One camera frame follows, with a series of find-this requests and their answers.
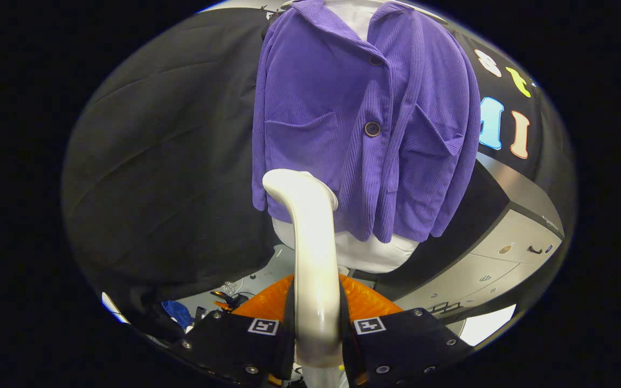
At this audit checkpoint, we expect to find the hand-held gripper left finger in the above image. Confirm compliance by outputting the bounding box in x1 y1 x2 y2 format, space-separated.
168 274 296 388

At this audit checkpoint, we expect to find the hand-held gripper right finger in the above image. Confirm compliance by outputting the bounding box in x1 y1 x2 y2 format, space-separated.
337 273 474 388

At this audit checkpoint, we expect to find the white garment steamer head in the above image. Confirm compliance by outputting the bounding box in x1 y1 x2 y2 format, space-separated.
261 168 344 369

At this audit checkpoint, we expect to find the purple corduroy jacket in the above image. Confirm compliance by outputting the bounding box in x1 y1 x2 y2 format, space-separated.
251 0 482 244

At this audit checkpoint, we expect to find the orange tool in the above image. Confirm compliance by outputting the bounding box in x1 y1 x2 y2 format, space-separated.
210 289 237 311

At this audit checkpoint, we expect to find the blue cloth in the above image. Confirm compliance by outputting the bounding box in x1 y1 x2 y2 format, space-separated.
160 300 196 331

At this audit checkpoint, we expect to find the white mannequin torso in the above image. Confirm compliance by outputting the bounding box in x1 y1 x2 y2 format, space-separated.
271 0 420 274

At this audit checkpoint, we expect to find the grey cabinet with dark top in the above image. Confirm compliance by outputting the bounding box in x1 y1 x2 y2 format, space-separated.
374 153 566 325

